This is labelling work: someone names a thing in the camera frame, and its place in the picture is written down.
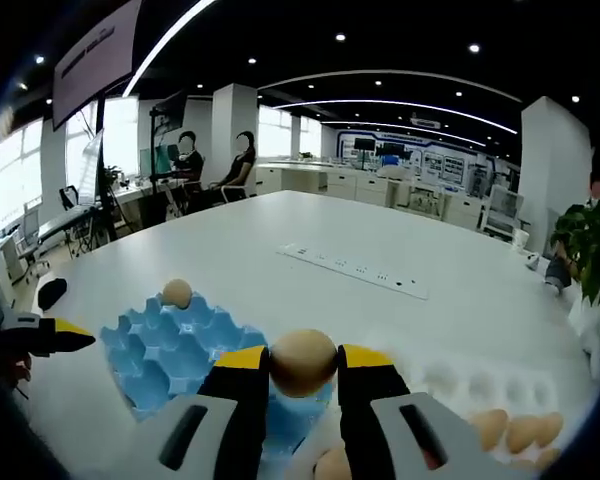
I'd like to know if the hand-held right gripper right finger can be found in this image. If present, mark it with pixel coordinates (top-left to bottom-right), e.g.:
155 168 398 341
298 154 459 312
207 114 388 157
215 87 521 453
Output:
336 342 526 480

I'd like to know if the white table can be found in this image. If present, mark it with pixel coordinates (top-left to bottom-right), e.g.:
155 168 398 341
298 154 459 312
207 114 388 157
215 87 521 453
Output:
14 188 600 480

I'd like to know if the white chair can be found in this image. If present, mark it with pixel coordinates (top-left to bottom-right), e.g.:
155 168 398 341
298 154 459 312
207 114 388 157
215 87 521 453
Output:
219 172 259 204

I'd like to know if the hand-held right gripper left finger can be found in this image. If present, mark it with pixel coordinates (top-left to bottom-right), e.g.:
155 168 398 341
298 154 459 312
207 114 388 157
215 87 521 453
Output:
114 343 272 480

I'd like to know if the black folding table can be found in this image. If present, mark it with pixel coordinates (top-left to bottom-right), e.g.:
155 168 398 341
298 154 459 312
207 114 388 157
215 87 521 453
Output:
37 203 109 251

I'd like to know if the black pouch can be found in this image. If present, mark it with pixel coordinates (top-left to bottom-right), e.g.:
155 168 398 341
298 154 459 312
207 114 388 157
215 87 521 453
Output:
37 277 69 312

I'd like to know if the green potted plant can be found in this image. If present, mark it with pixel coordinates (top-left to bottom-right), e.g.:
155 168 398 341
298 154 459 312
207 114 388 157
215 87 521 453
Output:
549 189 600 366

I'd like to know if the black monitor on stand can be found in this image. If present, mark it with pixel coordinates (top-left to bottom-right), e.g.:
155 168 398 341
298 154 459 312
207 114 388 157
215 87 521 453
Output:
148 91 189 194

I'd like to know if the white power strip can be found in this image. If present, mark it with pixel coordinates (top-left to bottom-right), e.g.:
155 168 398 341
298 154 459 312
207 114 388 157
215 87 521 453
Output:
275 242 431 301

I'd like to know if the grey rounded object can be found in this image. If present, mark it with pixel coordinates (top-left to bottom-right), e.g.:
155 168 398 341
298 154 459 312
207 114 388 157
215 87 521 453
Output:
544 247 575 290

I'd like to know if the white cabinet row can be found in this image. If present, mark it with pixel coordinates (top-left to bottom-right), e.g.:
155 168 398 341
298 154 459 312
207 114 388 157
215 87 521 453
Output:
254 162 486 231

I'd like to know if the white foam egg holder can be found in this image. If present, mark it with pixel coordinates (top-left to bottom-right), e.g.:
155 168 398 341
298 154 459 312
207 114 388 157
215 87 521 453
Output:
284 357 574 480

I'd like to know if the grey mesh office chair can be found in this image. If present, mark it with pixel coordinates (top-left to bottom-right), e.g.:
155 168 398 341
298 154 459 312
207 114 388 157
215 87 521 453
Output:
482 185 526 236

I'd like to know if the large hanging display screen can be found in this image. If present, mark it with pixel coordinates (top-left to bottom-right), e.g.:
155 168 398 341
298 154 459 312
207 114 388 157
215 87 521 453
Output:
52 0 144 131

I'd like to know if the blue egg tray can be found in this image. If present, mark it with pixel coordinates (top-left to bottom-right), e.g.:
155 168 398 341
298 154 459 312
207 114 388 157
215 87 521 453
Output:
99 291 341 480

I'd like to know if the cluster of brown eggs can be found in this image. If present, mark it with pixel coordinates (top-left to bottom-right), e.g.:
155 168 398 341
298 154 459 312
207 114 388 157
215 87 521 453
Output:
312 408 566 480

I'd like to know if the smooth brown egg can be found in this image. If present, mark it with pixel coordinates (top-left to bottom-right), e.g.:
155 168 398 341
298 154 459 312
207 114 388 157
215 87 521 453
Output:
161 278 194 310
268 328 340 399

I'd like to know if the blue framed display wall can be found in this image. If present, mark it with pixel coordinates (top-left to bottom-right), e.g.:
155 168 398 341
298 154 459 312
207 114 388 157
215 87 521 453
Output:
335 128 524 194

